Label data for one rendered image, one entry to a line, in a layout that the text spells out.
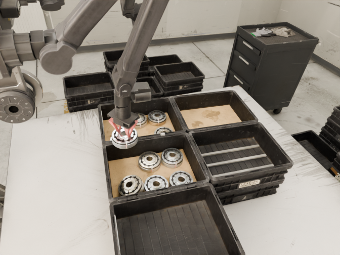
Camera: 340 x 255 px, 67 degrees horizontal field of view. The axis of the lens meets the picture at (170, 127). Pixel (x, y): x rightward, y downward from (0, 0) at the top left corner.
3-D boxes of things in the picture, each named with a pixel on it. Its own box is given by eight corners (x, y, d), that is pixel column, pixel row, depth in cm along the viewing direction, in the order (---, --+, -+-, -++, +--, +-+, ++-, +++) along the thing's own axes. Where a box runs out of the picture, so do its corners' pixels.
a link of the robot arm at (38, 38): (23, 31, 65) (23, 43, 62) (65, 28, 68) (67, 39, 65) (33, 60, 72) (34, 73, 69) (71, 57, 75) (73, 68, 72)
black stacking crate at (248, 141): (206, 198, 110) (211, 181, 102) (184, 149, 131) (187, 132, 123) (285, 181, 119) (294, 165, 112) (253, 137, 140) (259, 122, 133)
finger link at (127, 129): (124, 127, 105) (123, 109, 99) (138, 134, 103) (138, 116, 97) (114, 136, 100) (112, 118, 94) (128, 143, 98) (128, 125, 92)
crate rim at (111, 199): (109, 205, 93) (108, 202, 92) (102, 147, 115) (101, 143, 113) (210, 185, 103) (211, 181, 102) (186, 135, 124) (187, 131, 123)
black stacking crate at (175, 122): (104, 161, 121) (102, 144, 114) (100, 121, 142) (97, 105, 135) (184, 148, 131) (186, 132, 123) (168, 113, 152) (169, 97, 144)
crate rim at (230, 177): (210, 185, 103) (211, 181, 102) (186, 135, 124) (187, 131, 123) (293, 168, 113) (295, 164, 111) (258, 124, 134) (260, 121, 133)
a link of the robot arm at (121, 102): (112, 85, 89) (115, 94, 85) (131, 83, 91) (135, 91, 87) (113, 101, 94) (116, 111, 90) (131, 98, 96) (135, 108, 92)
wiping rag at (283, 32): (278, 38, 237) (279, 35, 235) (263, 29, 252) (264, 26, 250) (302, 36, 246) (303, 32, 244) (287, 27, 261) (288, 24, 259)
